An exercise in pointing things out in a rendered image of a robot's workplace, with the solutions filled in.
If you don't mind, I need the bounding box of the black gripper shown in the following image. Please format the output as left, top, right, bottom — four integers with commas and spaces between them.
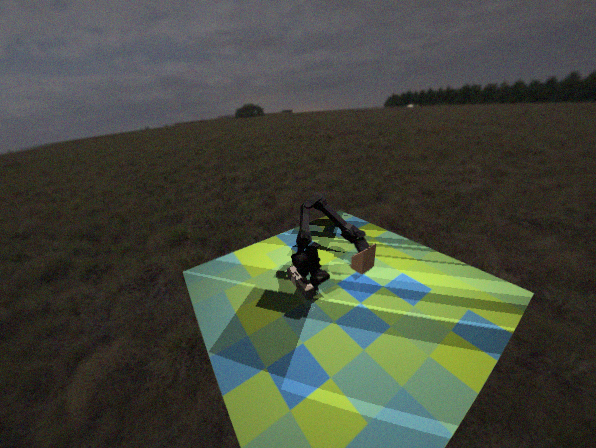
308, 257, 330, 284

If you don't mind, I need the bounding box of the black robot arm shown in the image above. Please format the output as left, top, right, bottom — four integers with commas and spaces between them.
291, 192, 372, 278

